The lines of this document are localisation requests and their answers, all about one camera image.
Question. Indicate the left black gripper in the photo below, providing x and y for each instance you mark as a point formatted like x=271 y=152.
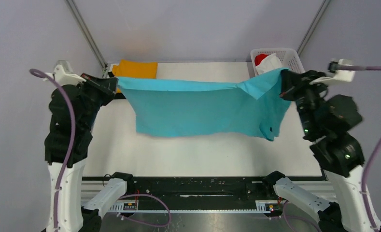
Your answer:
x=107 y=86

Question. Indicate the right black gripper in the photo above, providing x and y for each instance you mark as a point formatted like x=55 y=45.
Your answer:
x=292 y=81

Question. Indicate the teal t shirt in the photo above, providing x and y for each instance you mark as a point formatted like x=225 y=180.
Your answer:
x=178 y=108

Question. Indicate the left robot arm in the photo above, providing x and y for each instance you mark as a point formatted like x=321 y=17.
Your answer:
x=74 y=108

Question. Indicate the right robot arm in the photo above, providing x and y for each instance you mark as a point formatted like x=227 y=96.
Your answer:
x=326 y=124

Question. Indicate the black folded t shirt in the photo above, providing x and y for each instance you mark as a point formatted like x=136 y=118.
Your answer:
x=119 y=95

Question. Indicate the white plastic basket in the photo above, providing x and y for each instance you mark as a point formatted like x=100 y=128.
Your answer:
x=288 y=57

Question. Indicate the white t shirt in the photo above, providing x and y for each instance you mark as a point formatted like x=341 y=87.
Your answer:
x=270 y=63

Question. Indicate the orange folded t shirt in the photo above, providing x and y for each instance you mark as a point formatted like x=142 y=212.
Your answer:
x=133 y=69

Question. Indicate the red t shirt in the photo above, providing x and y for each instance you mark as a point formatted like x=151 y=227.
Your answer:
x=259 y=58

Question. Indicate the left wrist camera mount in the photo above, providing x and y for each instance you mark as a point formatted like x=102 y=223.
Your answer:
x=64 y=75

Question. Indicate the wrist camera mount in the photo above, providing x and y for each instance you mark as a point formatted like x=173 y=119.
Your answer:
x=64 y=75
x=335 y=76

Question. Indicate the right aluminium frame post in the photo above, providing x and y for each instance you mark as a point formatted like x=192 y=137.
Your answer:
x=313 y=26

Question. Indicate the aluminium frame post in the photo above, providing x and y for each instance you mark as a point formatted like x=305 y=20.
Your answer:
x=86 y=33
x=313 y=26

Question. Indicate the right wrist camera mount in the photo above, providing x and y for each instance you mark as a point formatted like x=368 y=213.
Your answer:
x=335 y=76

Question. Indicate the left aluminium frame post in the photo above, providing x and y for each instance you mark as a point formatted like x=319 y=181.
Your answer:
x=86 y=33

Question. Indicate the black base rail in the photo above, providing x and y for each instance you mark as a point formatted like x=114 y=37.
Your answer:
x=199 y=193

